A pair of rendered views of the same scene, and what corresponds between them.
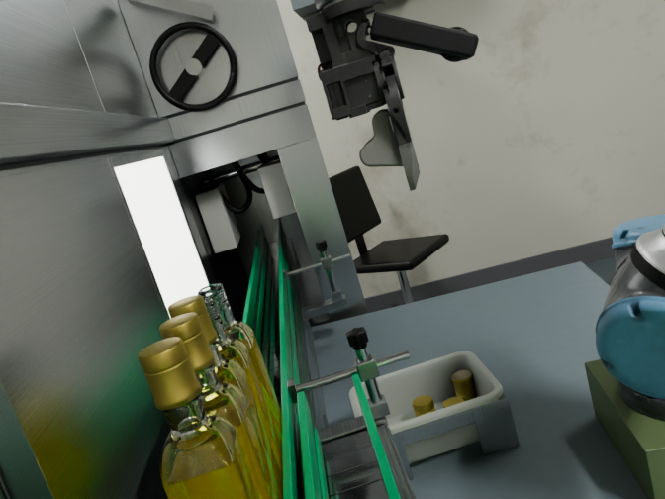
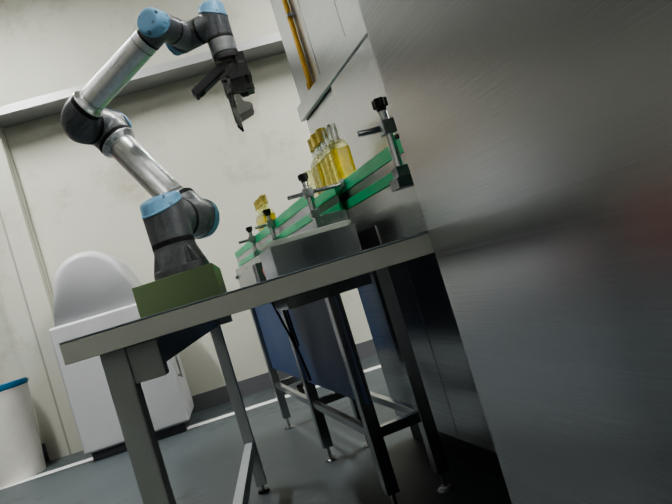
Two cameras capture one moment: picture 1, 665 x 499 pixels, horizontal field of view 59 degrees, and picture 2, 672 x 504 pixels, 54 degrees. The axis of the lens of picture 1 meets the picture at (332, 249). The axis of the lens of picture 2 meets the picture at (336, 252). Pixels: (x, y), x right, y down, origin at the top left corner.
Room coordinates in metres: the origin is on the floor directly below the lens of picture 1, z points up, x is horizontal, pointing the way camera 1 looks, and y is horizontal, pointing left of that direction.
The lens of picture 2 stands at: (2.50, -0.43, 0.74)
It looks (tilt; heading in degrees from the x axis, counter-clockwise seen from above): 1 degrees up; 165
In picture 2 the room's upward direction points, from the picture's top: 17 degrees counter-clockwise
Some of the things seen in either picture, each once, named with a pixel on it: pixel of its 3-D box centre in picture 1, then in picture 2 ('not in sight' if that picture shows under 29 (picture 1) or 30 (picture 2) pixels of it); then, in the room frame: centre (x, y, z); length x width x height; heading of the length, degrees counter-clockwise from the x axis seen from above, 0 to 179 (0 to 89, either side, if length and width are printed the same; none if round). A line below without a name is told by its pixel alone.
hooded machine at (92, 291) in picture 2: not in sight; (120, 344); (-2.23, -0.83, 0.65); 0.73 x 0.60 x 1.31; 81
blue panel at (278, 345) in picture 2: not in sight; (311, 324); (-0.14, 0.08, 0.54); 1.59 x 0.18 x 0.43; 2
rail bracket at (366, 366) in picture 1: (350, 377); (316, 193); (0.74, 0.03, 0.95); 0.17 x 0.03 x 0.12; 92
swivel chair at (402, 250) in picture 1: (393, 253); not in sight; (3.07, -0.31, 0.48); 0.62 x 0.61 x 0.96; 79
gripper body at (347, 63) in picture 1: (359, 60); (234, 75); (0.68, -0.09, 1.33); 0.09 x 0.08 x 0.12; 79
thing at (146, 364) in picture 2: not in sight; (228, 447); (0.66, -0.39, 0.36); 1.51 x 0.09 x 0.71; 171
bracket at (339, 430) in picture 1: (357, 445); (332, 225); (0.73, 0.04, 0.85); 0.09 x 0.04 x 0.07; 92
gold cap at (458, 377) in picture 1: (464, 386); not in sight; (0.91, -0.15, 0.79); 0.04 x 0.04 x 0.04
